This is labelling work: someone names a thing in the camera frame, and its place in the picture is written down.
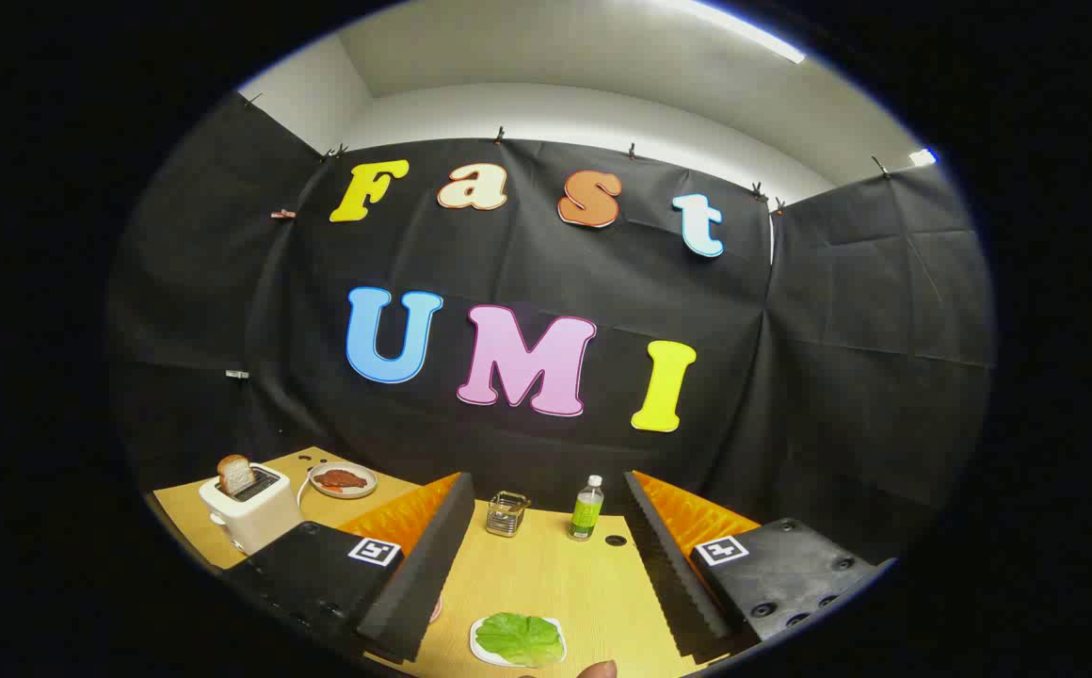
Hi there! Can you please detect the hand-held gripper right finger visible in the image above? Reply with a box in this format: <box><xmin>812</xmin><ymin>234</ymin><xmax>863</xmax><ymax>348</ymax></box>
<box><xmin>623</xmin><ymin>469</ymin><xmax>897</xmax><ymax>660</ymax></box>

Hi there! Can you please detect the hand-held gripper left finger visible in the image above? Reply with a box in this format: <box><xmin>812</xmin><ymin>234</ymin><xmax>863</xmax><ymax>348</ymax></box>
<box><xmin>221</xmin><ymin>471</ymin><xmax>477</xmax><ymax>666</ymax></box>

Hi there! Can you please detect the green lettuce leaf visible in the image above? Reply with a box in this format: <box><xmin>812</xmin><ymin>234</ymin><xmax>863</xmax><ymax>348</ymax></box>
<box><xmin>476</xmin><ymin>612</ymin><xmax>566</xmax><ymax>668</ymax></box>

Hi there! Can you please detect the brown crust bread slice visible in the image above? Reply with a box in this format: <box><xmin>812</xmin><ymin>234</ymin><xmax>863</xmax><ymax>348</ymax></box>
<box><xmin>217</xmin><ymin>454</ymin><xmax>257</xmax><ymax>498</ymax></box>

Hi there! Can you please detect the white square plate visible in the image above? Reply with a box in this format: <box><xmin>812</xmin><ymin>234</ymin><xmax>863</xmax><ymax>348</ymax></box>
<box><xmin>469</xmin><ymin>615</ymin><xmax>568</xmax><ymax>669</ymax></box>

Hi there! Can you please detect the green label plastic bottle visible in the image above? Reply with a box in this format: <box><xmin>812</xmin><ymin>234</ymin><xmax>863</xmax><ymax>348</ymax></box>
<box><xmin>567</xmin><ymin>475</ymin><xmax>605</xmax><ymax>542</ymax></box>

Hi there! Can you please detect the round grey plate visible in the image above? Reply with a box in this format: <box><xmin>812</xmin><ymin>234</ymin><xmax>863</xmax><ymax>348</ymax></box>
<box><xmin>307</xmin><ymin>461</ymin><xmax>378</xmax><ymax>500</ymax></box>

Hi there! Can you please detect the white toaster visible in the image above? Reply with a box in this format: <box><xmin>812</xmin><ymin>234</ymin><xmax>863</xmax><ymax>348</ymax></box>
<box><xmin>199</xmin><ymin>463</ymin><xmax>304</xmax><ymax>557</ymax></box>

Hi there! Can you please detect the metal wire rack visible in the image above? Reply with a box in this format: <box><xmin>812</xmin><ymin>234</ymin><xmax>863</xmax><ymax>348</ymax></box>
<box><xmin>486</xmin><ymin>491</ymin><xmax>532</xmax><ymax>538</ymax></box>

